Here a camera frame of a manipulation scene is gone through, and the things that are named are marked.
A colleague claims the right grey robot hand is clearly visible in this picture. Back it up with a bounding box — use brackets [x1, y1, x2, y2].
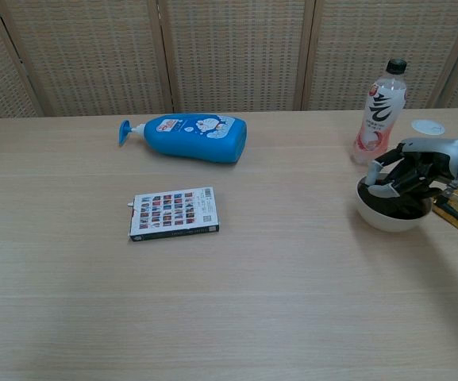
[366, 137, 458, 217]

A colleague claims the pink drink bottle black cap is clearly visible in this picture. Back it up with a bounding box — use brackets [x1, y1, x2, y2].
[351, 58, 408, 167]

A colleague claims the white bowl with dark inside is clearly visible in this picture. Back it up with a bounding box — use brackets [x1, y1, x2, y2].
[356, 176, 434, 233]

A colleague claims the blue pump lotion bottle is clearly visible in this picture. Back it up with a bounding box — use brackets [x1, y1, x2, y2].
[117, 114, 248, 164]

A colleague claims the white round coaster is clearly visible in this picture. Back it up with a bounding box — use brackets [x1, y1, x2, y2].
[410, 117, 447, 138]

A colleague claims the white picture-grid card box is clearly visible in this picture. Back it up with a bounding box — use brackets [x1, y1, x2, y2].
[126, 187, 221, 243]

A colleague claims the woven folding screen wooden frame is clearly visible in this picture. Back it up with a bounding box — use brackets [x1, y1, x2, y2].
[0, 0, 458, 125]

